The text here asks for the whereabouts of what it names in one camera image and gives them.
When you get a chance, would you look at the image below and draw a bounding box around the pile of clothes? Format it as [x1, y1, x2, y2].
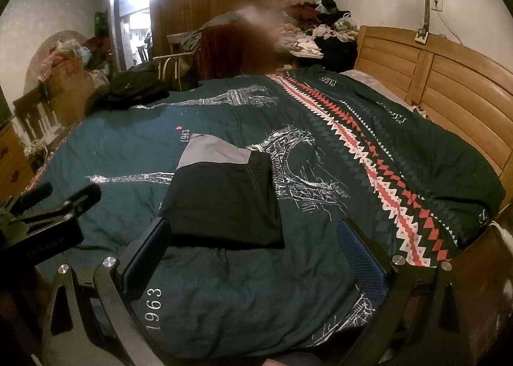
[276, 0, 361, 70]

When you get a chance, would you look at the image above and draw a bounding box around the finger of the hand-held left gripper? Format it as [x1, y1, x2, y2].
[40, 183, 102, 223]
[18, 182, 54, 209]

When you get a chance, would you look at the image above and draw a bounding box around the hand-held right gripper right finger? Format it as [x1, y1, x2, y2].
[337, 217, 461, 351]

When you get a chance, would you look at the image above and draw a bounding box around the wooden headboard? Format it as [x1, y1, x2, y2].
[357, 25, 513, 198]

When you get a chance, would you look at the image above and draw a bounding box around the black garment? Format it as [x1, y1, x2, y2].
[86, 69, 171, 112]

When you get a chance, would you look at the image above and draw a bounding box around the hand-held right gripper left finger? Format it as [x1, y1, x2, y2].
[40, 216, 173, 366]

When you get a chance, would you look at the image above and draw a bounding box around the wooden drawer cabinet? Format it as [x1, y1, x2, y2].
[0, 121, 35, 195]

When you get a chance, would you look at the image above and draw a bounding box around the black and grey jacket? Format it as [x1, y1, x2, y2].
[158, 133, 286, 250]

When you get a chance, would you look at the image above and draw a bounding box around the grey pillow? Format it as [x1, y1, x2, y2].
[344, 68, 411, 107]

